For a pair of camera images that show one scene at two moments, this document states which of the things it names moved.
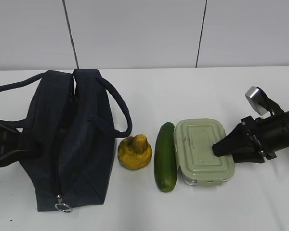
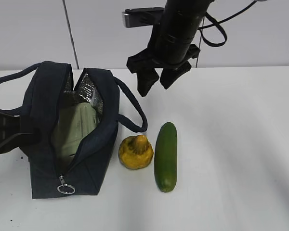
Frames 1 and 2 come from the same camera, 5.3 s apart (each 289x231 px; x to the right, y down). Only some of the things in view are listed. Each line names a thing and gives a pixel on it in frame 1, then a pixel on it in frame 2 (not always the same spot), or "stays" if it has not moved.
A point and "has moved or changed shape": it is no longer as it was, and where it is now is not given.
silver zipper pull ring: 62,206 → 65,188
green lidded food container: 197,163 → 74,122
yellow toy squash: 135,152 stays
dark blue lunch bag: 67,142 has moved or changed shape
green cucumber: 165,157 stays
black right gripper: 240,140 → 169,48
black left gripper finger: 4,145 → 6,135
